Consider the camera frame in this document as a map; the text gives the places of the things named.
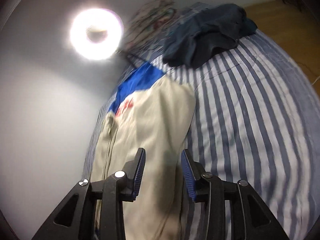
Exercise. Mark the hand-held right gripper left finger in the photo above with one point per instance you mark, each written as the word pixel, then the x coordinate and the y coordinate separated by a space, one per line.
pixel 138 175

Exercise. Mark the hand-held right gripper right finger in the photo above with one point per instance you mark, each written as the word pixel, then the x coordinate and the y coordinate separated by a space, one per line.
pixel 188 177

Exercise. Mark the beige and blue jacket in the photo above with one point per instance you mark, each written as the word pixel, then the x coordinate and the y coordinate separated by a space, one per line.
pixel 150 120

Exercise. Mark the dark blue clothes pile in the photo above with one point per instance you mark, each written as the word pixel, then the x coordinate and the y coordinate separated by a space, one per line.
pixel 200 37

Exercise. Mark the blue striped blanket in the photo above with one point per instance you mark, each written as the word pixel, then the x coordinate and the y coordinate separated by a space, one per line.
pixel 250 117

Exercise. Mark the rolled floral quilt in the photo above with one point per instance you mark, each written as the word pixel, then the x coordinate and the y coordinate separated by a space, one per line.
pixel 150 17

